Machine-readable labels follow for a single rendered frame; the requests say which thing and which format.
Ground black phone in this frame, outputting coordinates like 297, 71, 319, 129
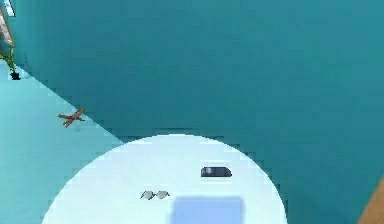
200, 166, 233, 178

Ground grey eyeglasses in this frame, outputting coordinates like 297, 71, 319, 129
139, 190, 171, 201

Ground pale blue book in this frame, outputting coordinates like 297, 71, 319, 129
170, 195, 244, 224

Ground round white table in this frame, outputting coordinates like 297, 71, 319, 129
40, 133, 289, 224

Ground brown toy airplane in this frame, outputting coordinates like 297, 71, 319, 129
57, 107, 87, 128

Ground green house plant black pot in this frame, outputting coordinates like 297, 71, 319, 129
0, 47, 22, 81

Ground brown wooden furniture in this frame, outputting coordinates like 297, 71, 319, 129
357, 174, 384, 224

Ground white window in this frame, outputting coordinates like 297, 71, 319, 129
3, 0, 17, 18

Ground framed wall picture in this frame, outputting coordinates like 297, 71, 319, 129
0, 7, 16, 48

